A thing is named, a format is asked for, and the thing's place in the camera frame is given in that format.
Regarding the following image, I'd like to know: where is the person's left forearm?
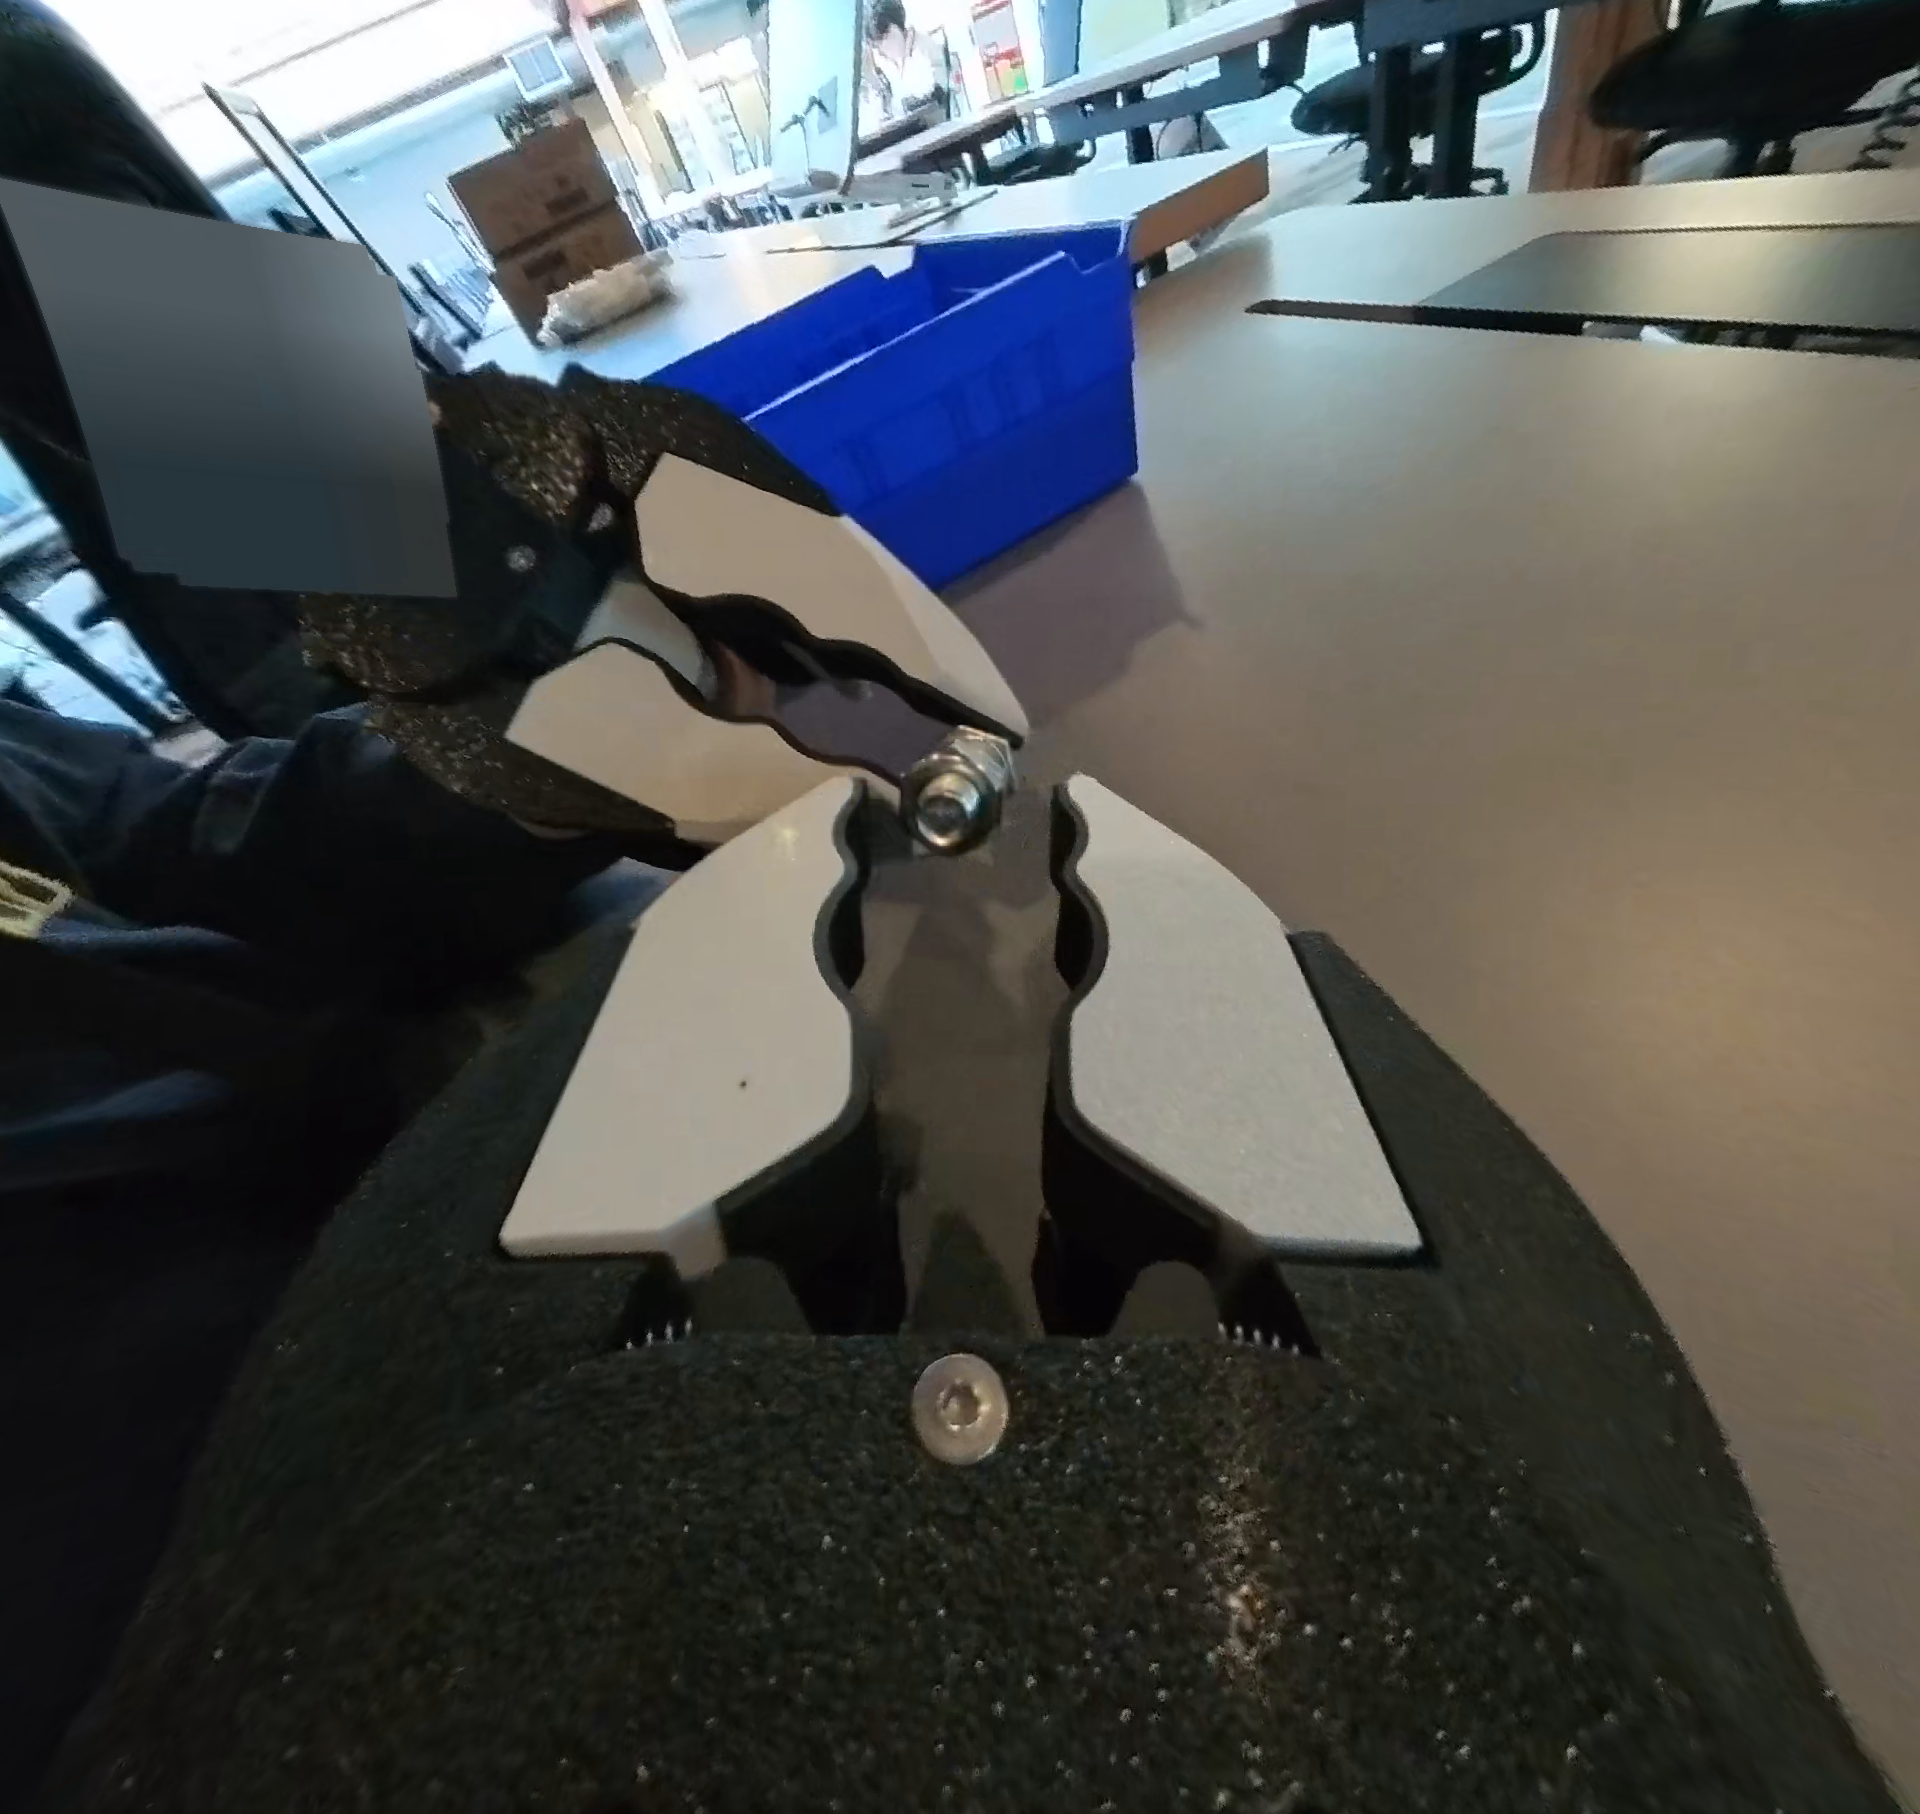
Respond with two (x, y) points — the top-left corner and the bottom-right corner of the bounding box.
(0, 697), (713, 974)

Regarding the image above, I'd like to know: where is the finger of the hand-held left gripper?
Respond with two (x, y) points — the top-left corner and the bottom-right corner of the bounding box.
(633, 459), (1033, 748)
(507, 636), (902, 856)

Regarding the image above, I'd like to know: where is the black office chair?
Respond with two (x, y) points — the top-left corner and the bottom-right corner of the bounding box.
(1290, 35), (1546, 204)
(1586, 0), (1920, 182)

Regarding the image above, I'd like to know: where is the brown cardboard box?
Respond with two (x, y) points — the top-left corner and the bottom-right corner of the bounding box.
(448, 120), (648, 335)

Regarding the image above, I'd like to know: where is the silver hex nut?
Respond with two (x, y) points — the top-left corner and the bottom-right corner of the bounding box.
(897, 748), (1011, 856)

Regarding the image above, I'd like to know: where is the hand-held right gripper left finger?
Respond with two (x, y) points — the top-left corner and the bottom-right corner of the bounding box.
(497, 775), (875, 1285)

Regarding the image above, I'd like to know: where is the instruction board on acrylic stand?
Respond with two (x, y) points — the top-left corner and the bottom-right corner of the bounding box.
(761, 0), (999, 223)

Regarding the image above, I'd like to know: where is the blue plastic bin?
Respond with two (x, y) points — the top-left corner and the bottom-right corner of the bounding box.
(643, 223), (1141, 593)

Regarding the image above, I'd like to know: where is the grey table with wooden edge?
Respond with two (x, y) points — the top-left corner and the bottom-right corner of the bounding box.
(659, 147), (1270, 278)

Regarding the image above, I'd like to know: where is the silver hex bolt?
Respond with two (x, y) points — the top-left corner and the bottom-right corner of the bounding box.
(917, 726), (1025, 844)

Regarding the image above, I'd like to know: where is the white crumpled bag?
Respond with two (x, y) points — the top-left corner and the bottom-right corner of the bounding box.
(536, 256), (670, 345)

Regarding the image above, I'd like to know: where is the person in dark sweatshirt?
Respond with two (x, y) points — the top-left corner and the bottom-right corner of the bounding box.
(0, 0), (662, 1814)

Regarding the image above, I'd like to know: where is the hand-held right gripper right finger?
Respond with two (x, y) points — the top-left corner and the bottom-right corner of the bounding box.
(1046, 775), (1427, 1264)

